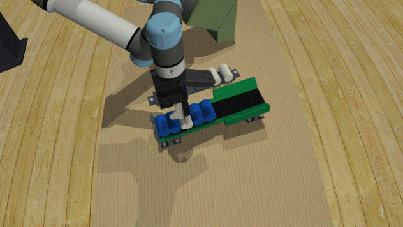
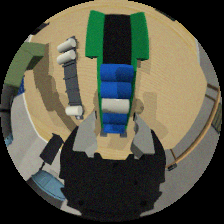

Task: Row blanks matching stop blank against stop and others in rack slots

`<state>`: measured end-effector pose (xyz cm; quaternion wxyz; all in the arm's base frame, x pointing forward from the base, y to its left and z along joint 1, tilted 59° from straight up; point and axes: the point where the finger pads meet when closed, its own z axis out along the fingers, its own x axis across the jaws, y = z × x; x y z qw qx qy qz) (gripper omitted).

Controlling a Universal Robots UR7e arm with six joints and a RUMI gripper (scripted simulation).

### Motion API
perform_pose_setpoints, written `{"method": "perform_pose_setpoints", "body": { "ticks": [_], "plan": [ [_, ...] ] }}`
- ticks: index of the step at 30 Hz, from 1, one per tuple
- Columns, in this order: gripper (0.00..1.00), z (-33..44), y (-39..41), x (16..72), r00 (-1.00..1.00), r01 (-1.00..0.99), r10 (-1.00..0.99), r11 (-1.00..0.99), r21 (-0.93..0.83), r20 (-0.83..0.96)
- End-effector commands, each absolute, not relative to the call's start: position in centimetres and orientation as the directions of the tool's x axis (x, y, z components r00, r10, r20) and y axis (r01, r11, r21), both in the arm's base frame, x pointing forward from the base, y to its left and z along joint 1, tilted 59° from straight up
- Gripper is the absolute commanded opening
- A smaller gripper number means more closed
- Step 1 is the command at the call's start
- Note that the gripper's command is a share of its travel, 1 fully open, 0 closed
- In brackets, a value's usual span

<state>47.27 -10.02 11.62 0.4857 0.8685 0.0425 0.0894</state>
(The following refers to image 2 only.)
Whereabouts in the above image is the blue plastic bar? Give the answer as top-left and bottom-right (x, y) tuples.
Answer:
(100, 81), (132, 100)
(103, 124), (125, 134)
(103, 113), (127, 125)
(100, 64), (134, 83)

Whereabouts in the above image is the white cylinder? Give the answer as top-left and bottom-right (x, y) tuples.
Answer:
(102, 98), (129, 114)
(57, 50), (76, 65)
(57, 38), (76, 53)
(65, 106), (82, 116)

